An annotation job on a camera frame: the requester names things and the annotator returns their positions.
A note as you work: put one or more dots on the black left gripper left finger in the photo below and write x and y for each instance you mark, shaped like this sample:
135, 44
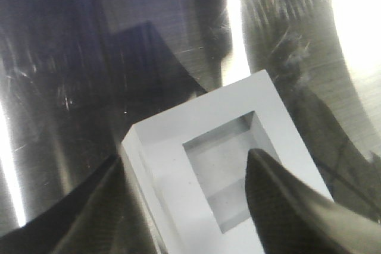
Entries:
101, 215

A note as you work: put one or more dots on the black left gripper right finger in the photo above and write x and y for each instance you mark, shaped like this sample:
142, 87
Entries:
291, 217

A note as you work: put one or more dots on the gray hollow base block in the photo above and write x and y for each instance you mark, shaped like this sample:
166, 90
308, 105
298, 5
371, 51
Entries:
190, 164

